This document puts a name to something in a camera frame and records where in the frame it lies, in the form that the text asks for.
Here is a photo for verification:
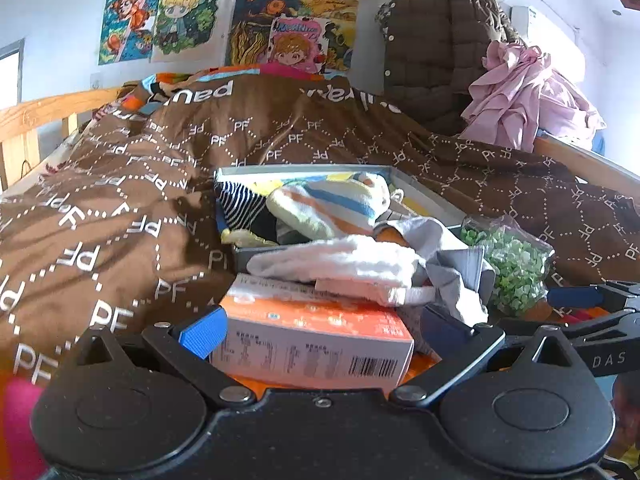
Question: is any pale yellow sock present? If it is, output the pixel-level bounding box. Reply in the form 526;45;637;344
221;228;279;247

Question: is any window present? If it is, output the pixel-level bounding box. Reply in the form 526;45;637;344
0;39;26;108

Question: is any navy striped sock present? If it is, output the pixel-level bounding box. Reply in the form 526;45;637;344
215;182;281;241

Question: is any blond figure poster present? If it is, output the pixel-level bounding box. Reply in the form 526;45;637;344
151;0;237;64

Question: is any white fluffy cloth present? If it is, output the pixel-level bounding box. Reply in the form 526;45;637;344
246;235;428;307

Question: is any white air conditioner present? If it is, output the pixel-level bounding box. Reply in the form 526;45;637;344
510;5;586;81

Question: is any wooden bed side rail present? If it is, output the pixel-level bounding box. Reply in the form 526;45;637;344
0;87;126;191

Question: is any person's right forearm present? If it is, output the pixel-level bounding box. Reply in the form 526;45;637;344
612;375;640;461

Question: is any bag of green snacks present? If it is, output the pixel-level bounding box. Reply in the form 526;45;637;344
459;214;557;321

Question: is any grey box with cartoon lining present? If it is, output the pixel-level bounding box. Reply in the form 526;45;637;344
214;164;468;271

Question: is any red-haired figure blue poster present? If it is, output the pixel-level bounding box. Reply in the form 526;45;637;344
98;0;165;67

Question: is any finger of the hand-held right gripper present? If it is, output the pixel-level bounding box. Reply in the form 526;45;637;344
546;280;640;311
560;309;640;344

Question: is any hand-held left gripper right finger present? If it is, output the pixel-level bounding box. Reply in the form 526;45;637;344
389;305;586;408

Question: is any pink garment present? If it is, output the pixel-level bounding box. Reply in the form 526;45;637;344
457;40;606;153

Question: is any brown printed blanket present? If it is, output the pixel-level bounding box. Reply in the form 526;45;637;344
0;77;640;386

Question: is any pink-framed figure picture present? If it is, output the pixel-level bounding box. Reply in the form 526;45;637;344
266;16;332;79

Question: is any colourful striped bedsheet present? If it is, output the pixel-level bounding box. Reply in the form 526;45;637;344
0;62;621;480

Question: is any dark sea poster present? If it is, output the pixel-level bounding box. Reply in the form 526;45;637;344
229;0;360;75

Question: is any grey drawstring pouch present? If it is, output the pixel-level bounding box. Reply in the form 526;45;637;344
372;216;497;328

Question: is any brown quilted jacket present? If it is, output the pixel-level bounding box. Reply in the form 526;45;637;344
375;0;521;136

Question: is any orange tissue box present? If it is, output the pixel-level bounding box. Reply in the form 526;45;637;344
210;272;416;396

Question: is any pastel striped sock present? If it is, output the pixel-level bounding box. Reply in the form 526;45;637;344
266;172;392;242

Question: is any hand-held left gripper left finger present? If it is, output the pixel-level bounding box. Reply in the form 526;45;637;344
74;305;258;407

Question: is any wooden bed end board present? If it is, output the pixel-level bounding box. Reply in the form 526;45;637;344
532;135;640;186

